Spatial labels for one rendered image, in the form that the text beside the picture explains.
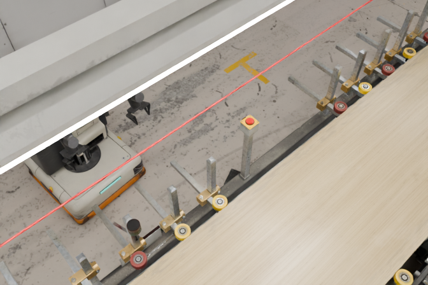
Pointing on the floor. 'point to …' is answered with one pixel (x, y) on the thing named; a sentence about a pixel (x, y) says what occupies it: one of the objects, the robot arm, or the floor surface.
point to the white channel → (121, 33)
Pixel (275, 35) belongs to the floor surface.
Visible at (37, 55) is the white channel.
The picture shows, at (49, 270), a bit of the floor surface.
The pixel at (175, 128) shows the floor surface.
